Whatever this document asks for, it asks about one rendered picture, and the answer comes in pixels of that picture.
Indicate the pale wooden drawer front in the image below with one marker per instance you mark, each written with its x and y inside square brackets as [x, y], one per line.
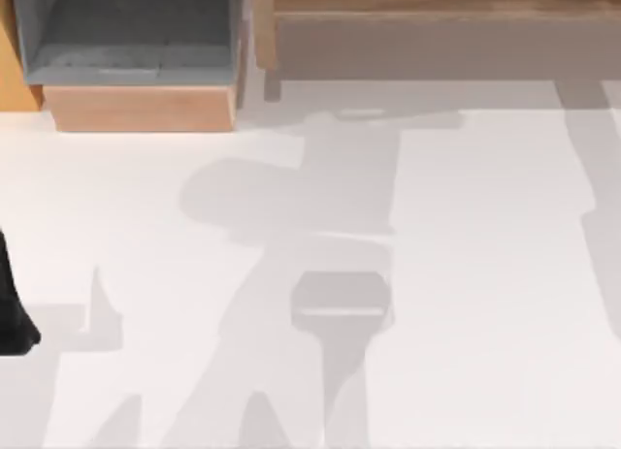
[140, 107]

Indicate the grey pierced drawer inside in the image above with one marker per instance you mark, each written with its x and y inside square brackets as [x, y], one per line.
[126, 41]

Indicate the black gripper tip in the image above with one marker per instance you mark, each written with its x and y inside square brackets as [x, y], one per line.
[12, 318]

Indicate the wooden cupboard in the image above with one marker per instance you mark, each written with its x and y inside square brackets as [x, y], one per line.
[12, 66]

